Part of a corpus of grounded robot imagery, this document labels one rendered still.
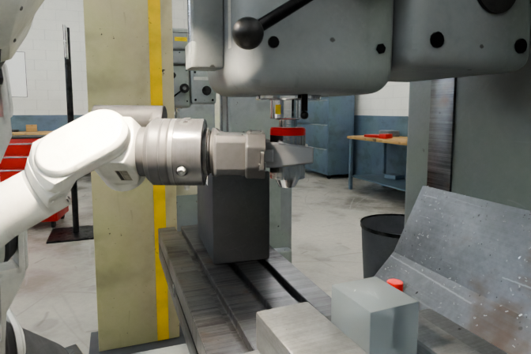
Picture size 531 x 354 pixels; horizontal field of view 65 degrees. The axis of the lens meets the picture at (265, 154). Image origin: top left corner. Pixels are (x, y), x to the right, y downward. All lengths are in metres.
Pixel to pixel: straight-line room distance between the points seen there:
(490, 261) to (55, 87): 9.21
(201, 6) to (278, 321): 0.35
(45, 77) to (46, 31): 0.92
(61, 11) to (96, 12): 7.48
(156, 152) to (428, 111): 0.56
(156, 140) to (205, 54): 0.12
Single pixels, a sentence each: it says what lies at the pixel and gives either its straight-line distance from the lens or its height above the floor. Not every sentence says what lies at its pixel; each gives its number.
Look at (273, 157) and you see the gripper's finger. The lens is 0.51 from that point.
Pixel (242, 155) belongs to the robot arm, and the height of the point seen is 1.24.
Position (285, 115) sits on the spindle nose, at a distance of 0.53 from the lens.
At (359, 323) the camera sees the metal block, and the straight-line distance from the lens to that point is 0.39.
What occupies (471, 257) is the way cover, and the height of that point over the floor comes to 1.05.
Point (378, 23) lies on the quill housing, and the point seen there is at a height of 1.39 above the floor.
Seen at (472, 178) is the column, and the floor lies 1.17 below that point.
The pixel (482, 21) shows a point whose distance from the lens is 0.57.
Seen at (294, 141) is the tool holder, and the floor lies 1.25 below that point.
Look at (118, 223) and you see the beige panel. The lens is 2.30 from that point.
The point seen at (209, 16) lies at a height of 1.40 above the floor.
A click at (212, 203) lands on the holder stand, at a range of 0.84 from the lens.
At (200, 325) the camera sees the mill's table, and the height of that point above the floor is 0.98.
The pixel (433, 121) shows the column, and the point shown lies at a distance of 0.87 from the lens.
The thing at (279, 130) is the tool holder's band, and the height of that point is 1.27.
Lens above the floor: 1.29
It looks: 6 degrees down
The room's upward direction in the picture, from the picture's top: straight up
